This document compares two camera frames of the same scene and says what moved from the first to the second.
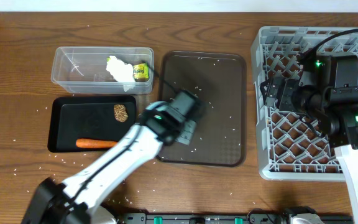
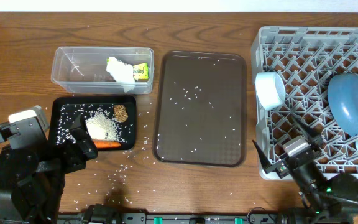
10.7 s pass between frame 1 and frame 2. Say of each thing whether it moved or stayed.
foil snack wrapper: stayed
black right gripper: moved
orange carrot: stayed
